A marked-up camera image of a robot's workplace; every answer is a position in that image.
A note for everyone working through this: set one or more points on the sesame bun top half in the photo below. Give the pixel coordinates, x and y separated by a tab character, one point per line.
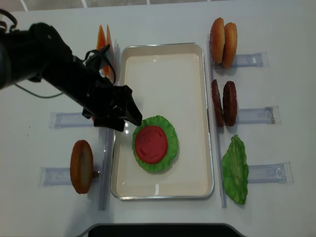
217	40

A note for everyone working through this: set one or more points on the brown meat patty right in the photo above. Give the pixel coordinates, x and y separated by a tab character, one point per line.
229	103

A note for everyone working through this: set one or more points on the bun half lower left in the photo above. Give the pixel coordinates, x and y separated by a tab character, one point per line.
81	167

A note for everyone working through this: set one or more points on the brown meat patty left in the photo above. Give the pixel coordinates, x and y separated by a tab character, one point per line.
217	103

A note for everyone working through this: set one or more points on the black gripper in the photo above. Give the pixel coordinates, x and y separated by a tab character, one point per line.
102	101

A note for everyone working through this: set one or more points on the green lettuce leaf on tray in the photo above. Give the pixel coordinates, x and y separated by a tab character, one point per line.
172	139

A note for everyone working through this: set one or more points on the orange cheese slice right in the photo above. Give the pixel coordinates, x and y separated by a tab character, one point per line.
110	54

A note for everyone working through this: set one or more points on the green lettuce leaf upright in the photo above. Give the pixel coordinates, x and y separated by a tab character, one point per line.
235	171

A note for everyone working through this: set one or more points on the white metal tray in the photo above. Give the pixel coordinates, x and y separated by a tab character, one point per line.
169	81

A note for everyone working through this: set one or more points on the black base at bottom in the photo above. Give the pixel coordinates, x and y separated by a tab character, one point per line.
163	230

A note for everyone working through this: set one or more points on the brown meat patty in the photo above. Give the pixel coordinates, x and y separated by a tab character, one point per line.
229	103
217	103

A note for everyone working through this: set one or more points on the bun bottom half upper right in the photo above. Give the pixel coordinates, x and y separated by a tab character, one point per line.
230	46

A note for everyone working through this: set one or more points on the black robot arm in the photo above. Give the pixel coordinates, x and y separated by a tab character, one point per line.
41	53

